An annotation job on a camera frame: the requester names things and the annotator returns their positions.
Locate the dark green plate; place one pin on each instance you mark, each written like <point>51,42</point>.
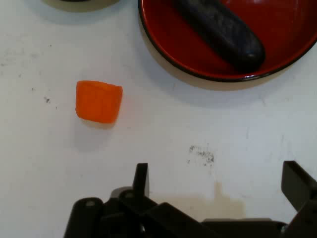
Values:
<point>81,6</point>

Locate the red plate with black rim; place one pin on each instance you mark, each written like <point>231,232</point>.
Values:
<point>173,37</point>

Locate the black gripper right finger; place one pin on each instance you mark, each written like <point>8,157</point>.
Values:
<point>302,188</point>

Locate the dark purple eggplant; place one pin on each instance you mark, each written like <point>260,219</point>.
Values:
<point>223,29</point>

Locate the orange carrot piece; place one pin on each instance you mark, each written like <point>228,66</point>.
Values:
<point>97,101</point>

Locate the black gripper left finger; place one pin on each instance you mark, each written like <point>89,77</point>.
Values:
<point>123,218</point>

